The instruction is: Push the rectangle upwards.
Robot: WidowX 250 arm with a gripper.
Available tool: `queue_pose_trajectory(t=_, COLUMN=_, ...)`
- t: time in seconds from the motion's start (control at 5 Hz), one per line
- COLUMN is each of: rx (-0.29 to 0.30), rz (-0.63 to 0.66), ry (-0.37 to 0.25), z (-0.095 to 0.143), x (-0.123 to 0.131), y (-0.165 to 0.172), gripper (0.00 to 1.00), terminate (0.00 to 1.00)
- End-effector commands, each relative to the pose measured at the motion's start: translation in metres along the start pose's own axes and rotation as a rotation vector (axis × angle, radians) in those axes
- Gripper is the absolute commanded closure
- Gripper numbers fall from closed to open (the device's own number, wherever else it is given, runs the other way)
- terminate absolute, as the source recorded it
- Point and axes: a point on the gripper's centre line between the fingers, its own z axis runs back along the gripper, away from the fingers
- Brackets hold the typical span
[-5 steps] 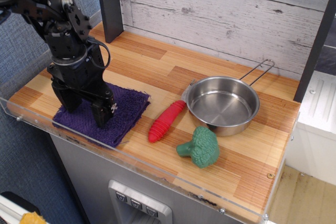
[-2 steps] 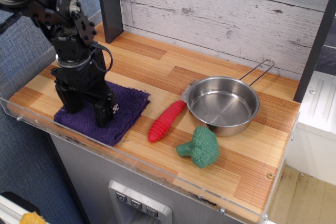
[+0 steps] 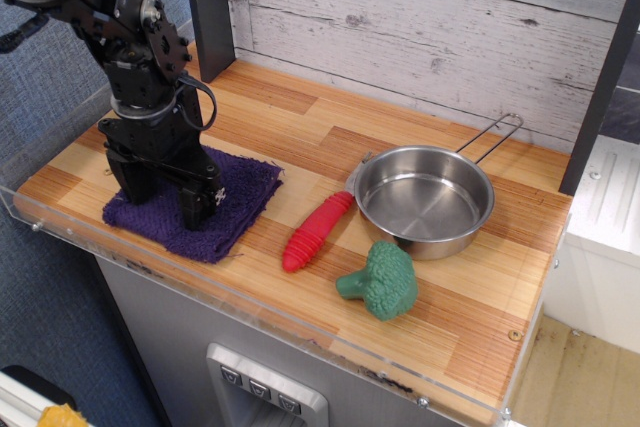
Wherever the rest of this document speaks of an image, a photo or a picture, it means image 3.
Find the dark right shelf post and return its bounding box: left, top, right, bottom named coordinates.
left=559, top=0, right=639, bottom=196

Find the silver dispenser button panel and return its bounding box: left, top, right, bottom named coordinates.
left=206, top=343, right=329, bottom=426

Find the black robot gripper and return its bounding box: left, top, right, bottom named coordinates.
left=98, top=86, right=223, bottom=230

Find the stainless steel pan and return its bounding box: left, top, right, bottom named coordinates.
left=354, top=113, right=524, bottom=260

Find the black cable loop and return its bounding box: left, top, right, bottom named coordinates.
left=174, top=74, right=219, bottom=132

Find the grey toy fridge cabinet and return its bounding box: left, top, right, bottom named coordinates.
left=98, top=259, right=454, bottom=426

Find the purple terry cloth napkin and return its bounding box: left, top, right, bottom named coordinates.
left=102, top=147, right=282, bottom=264

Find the clear acrylic table guard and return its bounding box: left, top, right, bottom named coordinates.
left=0, top=16, right=574, bottom=427

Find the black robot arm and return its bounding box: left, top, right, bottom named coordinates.
left=1, top=0, right=224, bottom=230

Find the green toy broccoli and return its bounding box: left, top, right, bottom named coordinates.
left=335, top=241, right=418, bottom=321

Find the white cabinet on right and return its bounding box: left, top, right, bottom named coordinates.
left=543, top=136, right=639, bottom=353

